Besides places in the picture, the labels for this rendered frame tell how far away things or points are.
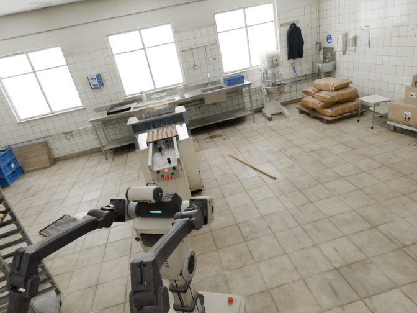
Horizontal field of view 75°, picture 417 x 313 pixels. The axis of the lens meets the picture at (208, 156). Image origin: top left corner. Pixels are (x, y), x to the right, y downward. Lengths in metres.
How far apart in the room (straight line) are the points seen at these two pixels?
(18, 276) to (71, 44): 5.66
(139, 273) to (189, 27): 5.84
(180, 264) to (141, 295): 0.61
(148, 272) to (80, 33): 5.92
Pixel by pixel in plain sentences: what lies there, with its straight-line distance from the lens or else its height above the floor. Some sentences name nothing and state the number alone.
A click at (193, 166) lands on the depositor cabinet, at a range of 3.56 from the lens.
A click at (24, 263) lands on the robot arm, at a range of 1.17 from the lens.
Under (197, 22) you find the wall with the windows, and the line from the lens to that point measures 6.40.
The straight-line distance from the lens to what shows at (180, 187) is 2.88.
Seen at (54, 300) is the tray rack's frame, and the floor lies 0.15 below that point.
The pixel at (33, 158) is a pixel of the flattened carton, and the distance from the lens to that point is 7.04.
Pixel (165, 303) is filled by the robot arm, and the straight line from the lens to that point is 0.87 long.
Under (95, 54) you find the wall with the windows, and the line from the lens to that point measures 6.42.
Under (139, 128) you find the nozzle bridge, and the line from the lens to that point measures 3.44.
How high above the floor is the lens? 1.94
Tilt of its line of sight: 24 degrees down
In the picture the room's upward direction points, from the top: 12 degrees counter-clockwise
